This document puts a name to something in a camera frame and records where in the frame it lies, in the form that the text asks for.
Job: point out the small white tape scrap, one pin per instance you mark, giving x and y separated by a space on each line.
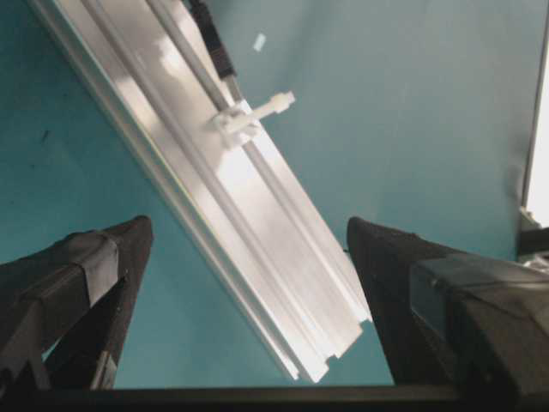
259 42

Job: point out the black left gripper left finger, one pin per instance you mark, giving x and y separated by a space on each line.
66 310

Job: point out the silver aluminium rail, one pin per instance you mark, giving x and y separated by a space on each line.
161 73

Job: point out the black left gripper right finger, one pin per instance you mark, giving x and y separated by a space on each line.
452 318

